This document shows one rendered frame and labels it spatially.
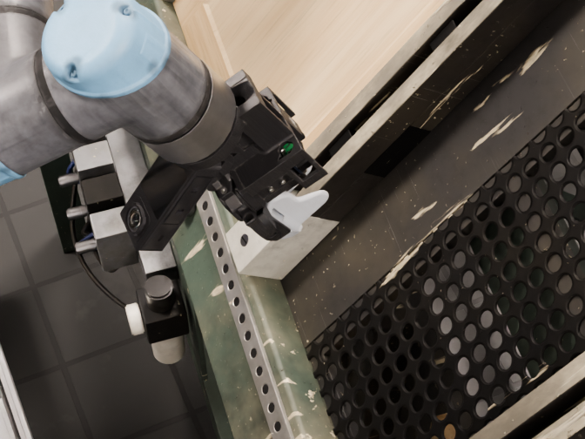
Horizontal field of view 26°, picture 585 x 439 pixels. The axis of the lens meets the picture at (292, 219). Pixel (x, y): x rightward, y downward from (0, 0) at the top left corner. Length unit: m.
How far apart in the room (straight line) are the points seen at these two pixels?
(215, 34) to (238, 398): 0.52
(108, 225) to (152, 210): 0.79
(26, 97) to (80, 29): 0.07
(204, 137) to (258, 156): 0.09
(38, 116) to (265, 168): 0.20
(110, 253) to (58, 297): 0.83
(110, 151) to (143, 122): 1.00
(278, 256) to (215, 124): 0.65
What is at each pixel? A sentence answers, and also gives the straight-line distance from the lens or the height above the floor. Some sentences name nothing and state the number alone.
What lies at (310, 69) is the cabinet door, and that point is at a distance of 1.62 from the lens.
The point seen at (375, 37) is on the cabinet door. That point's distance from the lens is 1.54.
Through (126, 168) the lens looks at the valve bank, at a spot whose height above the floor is 0.74.
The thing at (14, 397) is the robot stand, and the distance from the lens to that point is 2.32.
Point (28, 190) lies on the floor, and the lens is 2.83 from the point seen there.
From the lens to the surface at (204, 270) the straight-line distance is 1.67.
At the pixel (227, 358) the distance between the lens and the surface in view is 1.61.
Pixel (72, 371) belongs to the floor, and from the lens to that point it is 2.58.
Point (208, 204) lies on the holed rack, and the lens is 1.67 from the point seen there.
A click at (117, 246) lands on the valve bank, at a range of 1.84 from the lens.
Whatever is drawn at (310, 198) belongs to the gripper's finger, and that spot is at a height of 1.38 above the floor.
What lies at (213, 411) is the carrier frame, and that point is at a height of 0.18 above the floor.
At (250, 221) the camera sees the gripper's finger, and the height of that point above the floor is 1.41.
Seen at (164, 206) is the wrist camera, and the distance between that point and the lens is 1.02.
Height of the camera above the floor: 2.27
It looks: 56 degrees down
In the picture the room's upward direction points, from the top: straight up
